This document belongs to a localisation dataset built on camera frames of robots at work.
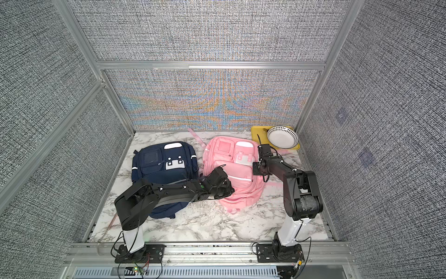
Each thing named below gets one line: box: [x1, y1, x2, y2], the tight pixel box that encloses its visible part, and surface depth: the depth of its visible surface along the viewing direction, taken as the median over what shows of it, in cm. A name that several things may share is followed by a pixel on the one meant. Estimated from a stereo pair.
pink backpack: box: [188, 127, 265, 214], surface depth 97 cm
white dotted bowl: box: [266, 126, 299, 149], surface depth 118 cm
